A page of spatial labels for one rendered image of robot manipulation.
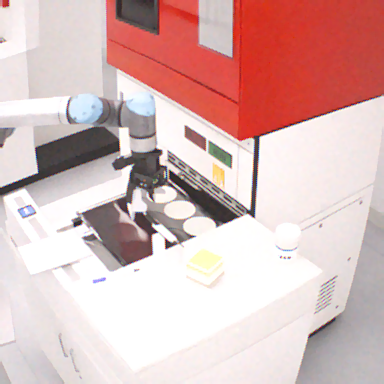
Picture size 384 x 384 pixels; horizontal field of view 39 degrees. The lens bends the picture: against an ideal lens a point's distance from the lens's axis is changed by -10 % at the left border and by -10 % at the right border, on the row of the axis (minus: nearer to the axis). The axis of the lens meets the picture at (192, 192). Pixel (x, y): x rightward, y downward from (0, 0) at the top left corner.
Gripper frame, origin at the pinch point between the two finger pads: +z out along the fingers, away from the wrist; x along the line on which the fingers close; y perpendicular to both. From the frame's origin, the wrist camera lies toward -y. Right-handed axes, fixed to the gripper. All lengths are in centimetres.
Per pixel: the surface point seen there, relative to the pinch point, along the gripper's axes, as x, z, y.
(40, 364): -13, 102, -61
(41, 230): -17.7, 7.3, -27.2
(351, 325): 87, 104, 55
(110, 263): -5.4, 21.3, -10.3
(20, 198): -8.7, 6.6, -46.4
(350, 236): 76, 44, 46
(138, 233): 3.9, 13.4, -5.0
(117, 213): 9.1, 13.0, -17.0
